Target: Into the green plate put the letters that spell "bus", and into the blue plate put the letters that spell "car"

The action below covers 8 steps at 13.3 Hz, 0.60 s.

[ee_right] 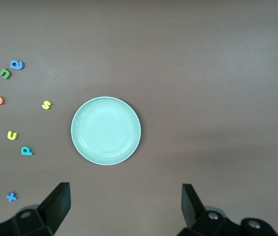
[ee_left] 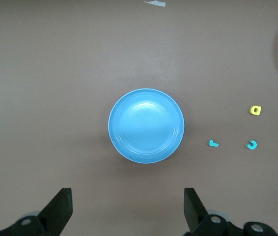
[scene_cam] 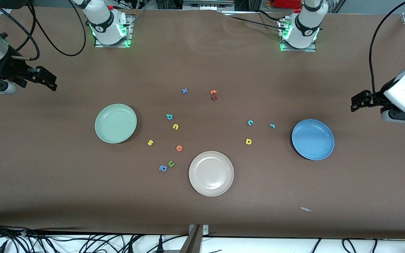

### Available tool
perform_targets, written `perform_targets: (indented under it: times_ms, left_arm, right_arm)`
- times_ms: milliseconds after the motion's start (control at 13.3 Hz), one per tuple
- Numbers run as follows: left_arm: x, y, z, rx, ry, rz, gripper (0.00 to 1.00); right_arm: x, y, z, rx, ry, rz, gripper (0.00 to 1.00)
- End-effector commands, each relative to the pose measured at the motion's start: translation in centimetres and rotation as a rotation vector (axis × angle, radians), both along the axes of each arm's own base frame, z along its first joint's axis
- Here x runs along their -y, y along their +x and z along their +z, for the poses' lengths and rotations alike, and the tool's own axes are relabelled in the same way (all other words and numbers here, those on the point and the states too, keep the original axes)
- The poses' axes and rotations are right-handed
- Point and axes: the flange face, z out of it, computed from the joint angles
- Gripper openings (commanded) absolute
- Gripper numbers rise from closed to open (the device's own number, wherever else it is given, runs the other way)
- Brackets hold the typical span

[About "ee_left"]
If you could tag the brown table cover sheet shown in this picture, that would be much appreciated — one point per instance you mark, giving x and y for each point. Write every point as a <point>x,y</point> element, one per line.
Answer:
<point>55,73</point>

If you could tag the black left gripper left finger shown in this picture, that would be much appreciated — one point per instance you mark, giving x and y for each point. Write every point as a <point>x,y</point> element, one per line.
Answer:
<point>55,214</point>

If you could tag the teal foam letter r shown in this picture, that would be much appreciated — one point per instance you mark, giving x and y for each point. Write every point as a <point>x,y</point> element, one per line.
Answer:
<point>214,144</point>

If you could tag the white tape scrap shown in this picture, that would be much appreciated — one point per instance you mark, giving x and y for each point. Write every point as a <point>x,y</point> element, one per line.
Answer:
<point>155,3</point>

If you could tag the teal foam letter c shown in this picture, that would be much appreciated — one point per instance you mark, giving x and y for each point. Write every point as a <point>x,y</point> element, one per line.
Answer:
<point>252,147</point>

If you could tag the blue plate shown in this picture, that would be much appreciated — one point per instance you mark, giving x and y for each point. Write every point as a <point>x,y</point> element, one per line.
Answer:
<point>146,126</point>

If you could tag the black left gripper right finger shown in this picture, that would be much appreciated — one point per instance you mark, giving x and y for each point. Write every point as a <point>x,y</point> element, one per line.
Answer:
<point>198,216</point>

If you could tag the yellow foam letter a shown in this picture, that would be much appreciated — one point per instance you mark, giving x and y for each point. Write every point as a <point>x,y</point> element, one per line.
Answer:
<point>258,110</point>

